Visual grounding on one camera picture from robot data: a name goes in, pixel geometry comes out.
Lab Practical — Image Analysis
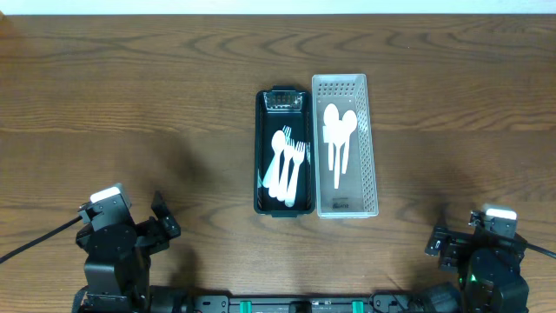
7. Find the white plastic fork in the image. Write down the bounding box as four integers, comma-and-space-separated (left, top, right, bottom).
285, 141, 306, 208
277, 138, 295, 202

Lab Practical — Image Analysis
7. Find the clear white plastic basket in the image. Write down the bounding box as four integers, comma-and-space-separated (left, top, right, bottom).
312, 74, 379, 219

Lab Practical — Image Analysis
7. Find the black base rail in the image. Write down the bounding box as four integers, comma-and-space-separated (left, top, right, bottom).
147, 286, 461, 313

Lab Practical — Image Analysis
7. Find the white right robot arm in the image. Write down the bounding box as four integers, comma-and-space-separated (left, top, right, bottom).
408, 225, 529, 313

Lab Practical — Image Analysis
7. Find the white label in basket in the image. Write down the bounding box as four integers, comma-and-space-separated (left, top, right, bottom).
322, 125, 330, 143

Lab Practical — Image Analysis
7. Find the mint green plastic fork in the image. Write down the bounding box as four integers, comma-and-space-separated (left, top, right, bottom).
262, 125, 291, 188

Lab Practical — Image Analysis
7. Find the dark green plastic basket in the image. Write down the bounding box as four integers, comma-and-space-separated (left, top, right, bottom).
254, 86, 315, 218

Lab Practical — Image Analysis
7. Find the white plastic spoon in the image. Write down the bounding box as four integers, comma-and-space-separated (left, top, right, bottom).
268, 130, 286, 197
341, 110, 357, 174
323, 103, 339, 170
331, 120, 346, 190

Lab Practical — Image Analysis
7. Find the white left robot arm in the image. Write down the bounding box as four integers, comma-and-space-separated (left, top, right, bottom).
72, 186, 189, 312

